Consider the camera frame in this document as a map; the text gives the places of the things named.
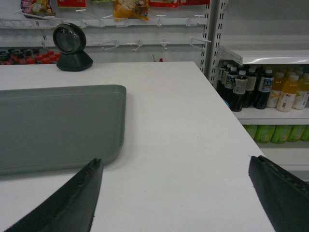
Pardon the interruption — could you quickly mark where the white shelf board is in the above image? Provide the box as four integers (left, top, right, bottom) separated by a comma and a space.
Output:
219, 44, 309, 65
233, 107, 309, 125

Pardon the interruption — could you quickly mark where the white middle shelf board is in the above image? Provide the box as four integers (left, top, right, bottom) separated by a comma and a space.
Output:
233, 107, 309, 125

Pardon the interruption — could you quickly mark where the dark tea bottle middle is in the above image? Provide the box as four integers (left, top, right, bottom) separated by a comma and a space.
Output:
243, 66, 257, 108

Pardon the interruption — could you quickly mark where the orange snack bag hanging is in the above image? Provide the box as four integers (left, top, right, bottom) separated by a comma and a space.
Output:
113, 0, 149, 21

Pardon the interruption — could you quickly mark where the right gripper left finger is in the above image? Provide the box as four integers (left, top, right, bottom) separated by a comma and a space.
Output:
6, 159, 103, 232

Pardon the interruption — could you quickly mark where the dark tea bottle left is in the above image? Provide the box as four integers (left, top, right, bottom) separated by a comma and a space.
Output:
229, 70, 248, 112

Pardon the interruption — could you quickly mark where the white checkout counter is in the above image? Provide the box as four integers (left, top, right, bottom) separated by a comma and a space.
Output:
0, 62, 273, 232

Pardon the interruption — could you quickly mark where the green drink bottle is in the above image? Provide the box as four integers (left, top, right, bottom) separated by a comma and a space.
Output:
254, 125, 276, 143

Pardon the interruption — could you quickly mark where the black barcode scanner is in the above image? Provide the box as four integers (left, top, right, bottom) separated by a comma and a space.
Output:
53, 23, 93, 72

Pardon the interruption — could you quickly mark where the dark tea bottle right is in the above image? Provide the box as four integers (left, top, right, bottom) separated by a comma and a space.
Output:
253, 69, 274, 109

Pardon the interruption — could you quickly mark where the orange juice bottle right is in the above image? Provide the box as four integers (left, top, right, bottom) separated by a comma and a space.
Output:
292, 73, 309, 110

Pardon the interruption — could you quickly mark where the grey-silver plastic tray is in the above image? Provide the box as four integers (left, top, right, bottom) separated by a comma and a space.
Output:
0, 85, 126, 175

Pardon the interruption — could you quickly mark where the dark tea bottle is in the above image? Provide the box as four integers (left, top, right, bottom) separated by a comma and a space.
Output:
243, 66, 257, 108
229, 70, 248, 112
253, 69, 274, 109

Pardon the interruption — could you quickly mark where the orange juice bottle front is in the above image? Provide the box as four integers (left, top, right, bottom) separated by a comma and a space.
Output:
276, 75, 299, 112

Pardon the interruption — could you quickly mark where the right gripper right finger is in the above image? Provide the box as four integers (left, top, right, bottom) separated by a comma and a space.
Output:
249, 156, 309, 232

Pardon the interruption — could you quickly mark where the white top shelf board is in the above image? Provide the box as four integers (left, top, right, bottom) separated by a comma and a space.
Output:
219, 44, 309, 65

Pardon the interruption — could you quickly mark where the orange juice bottle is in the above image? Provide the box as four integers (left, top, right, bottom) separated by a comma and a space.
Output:
276, 75, 299, 112
292, 73, 309, 110
267, 72, 284, 108

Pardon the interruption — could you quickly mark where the orange juice bottle left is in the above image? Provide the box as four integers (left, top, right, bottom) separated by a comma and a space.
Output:
267, 72, 284, 108

